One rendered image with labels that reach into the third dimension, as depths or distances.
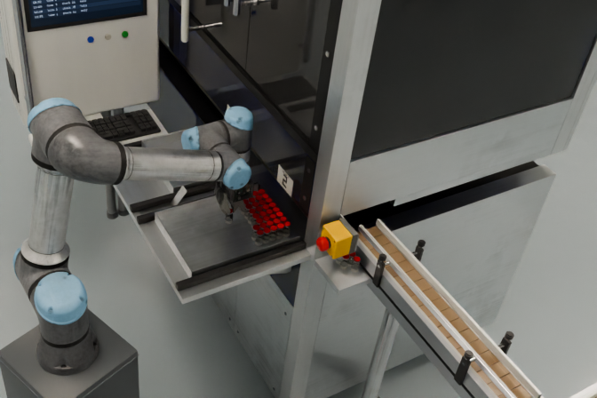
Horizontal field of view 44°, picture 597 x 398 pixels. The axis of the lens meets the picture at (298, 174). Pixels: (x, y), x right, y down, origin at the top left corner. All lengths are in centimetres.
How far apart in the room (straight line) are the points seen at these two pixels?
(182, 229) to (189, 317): 97
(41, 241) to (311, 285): 80
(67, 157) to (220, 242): 67
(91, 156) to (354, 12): 65
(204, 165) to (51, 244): 42
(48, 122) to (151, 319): 156
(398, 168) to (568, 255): 186
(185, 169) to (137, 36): 103
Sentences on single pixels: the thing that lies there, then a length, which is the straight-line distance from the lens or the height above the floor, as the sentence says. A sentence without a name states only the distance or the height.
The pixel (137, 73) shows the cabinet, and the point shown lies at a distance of 275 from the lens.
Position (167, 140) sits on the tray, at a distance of 250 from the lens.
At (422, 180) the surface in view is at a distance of 220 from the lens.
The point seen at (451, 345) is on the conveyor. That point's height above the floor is 93.
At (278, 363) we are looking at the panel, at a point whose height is 28.
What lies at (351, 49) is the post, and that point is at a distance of 173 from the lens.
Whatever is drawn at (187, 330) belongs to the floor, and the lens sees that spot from 307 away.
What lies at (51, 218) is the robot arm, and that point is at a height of 115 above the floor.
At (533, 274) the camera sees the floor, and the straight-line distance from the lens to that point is 365.
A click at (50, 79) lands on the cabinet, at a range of 266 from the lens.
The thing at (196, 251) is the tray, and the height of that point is 88.
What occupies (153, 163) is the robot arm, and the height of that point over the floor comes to 134.
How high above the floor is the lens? 238
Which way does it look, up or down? 38 degrees down
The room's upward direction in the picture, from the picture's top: 8 degrees clockwise
